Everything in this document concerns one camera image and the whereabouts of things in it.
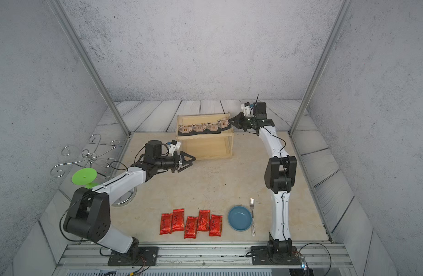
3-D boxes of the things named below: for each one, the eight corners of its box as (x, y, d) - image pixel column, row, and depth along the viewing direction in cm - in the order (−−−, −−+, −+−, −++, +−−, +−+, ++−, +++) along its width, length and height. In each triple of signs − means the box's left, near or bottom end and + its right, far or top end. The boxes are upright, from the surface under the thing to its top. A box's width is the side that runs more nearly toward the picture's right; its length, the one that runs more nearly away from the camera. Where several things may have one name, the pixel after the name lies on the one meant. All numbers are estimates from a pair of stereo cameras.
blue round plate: (228, 231, 81) (228, 229, 79) (227, 207, 89) (227, 205, 87) (253, 231, 81) (254, 229, 79) (250, 207, 89) (250, 205, 87)
